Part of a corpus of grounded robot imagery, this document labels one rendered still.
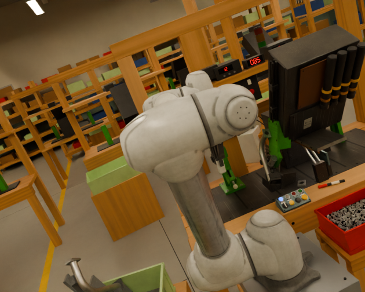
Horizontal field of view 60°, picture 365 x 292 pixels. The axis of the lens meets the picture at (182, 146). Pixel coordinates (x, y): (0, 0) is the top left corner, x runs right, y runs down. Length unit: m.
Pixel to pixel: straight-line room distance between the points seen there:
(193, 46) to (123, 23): 9.79
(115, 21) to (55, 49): 2.14
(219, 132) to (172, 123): 0.10
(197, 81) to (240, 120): 0.61
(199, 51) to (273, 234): 1.20
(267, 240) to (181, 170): 0.49
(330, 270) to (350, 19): 1.57
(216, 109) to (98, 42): 10.94
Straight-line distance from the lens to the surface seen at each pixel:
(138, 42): 1.91
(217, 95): 0.69
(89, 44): 11.53
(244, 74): 1.91
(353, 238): 1.50
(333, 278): 1.29
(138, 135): 0.69
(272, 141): 1.82
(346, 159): 2.03
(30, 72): 11.63
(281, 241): 1.13
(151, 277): 1.58
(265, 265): 1.16
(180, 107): 0.69
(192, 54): 1.94
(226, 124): 0.66
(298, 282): 1.26
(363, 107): 2.48
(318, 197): 1.72
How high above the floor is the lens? 1.83
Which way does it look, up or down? 17 degrees down
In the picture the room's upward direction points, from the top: 21 degrees counter-clockwise
